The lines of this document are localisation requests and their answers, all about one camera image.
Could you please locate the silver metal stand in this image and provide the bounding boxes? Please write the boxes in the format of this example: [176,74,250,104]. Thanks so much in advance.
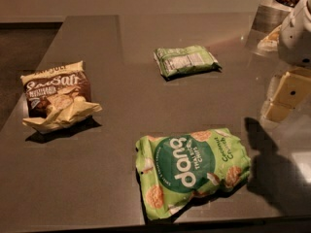
[252,0,292,33]

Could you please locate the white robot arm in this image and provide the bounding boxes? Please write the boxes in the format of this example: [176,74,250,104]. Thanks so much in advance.
[261,0,311,122]

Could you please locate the brown sea salt chip bag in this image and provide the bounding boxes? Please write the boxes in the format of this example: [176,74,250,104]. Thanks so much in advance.
[20,61,102,134]

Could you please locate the green dang rice chips bag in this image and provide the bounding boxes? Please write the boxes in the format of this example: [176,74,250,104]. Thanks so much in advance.
[136,128,251,220]

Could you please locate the green jalapeno chip bag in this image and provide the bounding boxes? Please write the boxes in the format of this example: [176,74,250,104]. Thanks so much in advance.
[154,45,222,80]

